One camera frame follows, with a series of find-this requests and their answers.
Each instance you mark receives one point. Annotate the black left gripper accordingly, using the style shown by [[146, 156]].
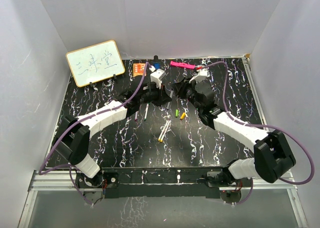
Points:
[[163, 98]]

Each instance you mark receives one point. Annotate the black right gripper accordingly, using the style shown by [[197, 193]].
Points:
[[180, 88]]

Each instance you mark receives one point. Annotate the green white pen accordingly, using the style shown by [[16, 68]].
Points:
[[146, 112]]

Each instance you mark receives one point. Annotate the blue white pen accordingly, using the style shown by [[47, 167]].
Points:
[[169, 102]]

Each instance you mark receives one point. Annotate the purple white pen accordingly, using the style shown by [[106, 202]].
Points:
[[136, 116]]

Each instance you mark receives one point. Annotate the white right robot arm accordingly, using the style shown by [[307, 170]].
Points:
[[272, 155]]

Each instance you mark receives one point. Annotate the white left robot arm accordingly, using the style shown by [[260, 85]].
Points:
[[73, 138]]

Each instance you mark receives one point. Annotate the yellow pen cap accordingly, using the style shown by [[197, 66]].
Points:
[[183, 116]]

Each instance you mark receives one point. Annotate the yellow tipped white pen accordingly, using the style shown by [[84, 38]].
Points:
[[163, 130]]

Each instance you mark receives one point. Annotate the orange tipped white pen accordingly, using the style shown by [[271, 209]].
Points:
[[165, 131]]

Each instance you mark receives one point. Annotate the orange small notebook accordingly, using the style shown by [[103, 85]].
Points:
[[138, 69]]

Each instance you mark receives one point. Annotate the blue stapler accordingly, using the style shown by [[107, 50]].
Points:
[[156, 62]]

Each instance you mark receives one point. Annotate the pink plastic clip bar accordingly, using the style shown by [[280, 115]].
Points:
[[182, 65]]

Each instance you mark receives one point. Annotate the small whiteboard with writing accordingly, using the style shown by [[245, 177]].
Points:
[[95, 63]]

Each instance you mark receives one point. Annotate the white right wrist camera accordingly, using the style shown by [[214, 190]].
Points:
[[201, 72]]

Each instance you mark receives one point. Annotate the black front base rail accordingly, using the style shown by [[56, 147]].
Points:
[[208, 182]]

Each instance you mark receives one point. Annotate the aluminium frame rail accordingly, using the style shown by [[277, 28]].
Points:
[[51, 201]]

